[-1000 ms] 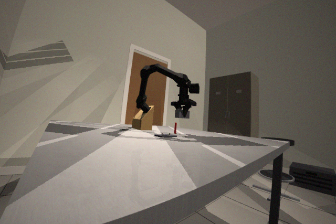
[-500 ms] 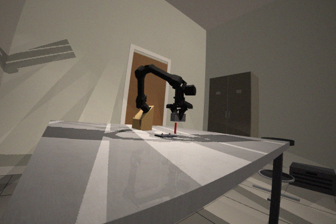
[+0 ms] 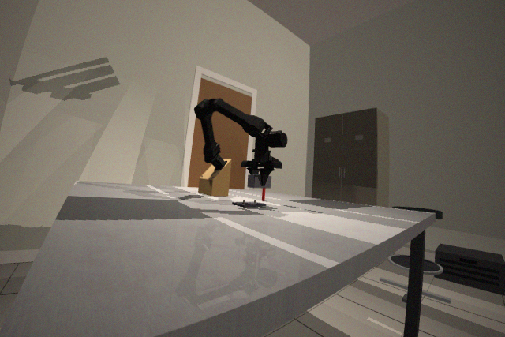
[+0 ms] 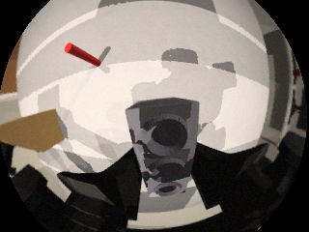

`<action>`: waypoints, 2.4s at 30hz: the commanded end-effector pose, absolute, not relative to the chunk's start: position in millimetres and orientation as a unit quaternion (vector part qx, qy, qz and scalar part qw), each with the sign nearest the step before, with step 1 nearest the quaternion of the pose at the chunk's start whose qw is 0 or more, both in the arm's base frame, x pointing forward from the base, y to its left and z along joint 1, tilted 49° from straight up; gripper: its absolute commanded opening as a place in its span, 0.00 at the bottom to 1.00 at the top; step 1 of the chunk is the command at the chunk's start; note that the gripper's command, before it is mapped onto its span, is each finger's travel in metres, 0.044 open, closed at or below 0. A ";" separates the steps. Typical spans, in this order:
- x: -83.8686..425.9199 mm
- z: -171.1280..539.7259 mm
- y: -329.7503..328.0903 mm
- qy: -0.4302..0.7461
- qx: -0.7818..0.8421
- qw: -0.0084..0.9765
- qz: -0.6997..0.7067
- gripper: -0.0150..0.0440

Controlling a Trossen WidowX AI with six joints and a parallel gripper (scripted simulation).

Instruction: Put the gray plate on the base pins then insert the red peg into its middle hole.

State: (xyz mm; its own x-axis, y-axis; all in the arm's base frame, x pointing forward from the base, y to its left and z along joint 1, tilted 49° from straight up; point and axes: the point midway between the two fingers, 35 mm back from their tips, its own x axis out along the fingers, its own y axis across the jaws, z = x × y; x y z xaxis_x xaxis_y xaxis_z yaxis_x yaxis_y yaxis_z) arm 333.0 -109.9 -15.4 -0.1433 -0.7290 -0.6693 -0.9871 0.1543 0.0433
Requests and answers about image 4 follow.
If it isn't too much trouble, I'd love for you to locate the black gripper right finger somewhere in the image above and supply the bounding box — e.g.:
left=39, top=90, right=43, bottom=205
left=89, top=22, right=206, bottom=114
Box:
left=190, top=142, right=270, bottom=209

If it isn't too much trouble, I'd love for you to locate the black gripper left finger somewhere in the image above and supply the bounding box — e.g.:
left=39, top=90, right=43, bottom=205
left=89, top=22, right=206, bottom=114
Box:
left=57, top=148, right=143, bottom=220

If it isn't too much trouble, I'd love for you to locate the red peg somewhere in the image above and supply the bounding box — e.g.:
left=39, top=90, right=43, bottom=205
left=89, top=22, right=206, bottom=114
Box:
left=65, top=43, right=101, bottom=66

